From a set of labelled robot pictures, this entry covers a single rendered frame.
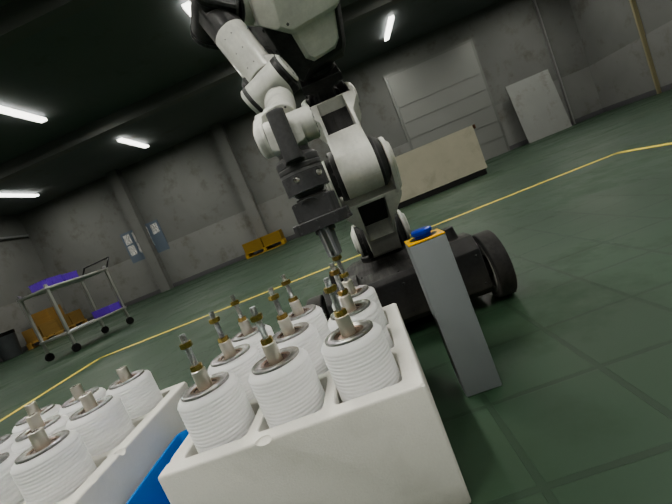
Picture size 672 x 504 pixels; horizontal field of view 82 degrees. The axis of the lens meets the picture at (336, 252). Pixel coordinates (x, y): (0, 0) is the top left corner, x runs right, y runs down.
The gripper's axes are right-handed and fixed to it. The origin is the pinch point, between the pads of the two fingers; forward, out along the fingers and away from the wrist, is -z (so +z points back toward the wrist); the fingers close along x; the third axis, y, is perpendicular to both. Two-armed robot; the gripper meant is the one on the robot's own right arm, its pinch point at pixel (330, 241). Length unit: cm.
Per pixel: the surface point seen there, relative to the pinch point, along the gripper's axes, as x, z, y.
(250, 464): 10.9, -21.4, 34.5
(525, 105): -275, 59, -1113
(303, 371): 2.0, -13.8, 27.2
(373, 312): -6.9, -12.7, 13.5
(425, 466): -10.4, -29.6, 29.8
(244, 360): 16.5, -12.5, 19.0
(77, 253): 1047, 168, -838
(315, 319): 7.5, -13.3, 5.0
